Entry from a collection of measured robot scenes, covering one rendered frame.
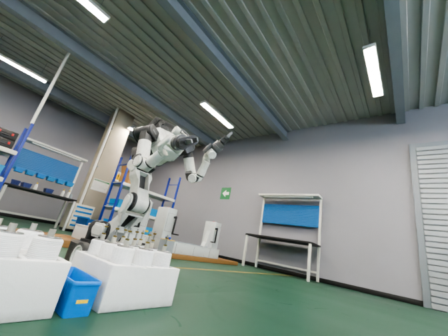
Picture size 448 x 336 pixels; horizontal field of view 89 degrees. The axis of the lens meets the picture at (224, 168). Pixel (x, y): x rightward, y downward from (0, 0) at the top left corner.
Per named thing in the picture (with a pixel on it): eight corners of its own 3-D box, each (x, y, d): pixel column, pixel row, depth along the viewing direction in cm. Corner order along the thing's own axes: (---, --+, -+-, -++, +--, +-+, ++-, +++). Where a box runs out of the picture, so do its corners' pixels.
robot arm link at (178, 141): (177, 135, 121) (167, 137, 130) (181, 153, 123) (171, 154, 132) (196, 131, 128) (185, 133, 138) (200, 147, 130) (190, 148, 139)
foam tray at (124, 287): (61, 287, 113) (75, 250, 119) (130, 287, 141) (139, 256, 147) (97, 314, 89) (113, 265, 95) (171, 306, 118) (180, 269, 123)
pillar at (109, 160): (65, 228, 661) (112, 111, 790) (85, 231, 701) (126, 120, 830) (72, 230, 626) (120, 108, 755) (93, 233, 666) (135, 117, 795)
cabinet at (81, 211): (57, 229, 582) (68, 202, 604) (77, 231, 616) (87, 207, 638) (65, 231, 546) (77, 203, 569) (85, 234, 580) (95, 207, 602)
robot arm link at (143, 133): (132, 140, 157) (135, 125, 164) (139, 147, 165) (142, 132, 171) (147, 138, 155) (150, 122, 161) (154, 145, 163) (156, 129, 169)
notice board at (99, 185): (89, 189, 668) (94, 177, 679) (106, 193, 703) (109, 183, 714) (90, 189, 667) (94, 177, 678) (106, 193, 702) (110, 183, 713)
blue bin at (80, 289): (36, 295, 97) (49, 265, 101) (65, 294, 105) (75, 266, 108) (60, 319, 78) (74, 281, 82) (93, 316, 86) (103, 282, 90)
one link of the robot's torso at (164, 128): (125, 137, 186) (153, 109, 173) (157, 147, 214) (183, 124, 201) (133, 166, 173) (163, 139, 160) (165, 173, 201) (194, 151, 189)
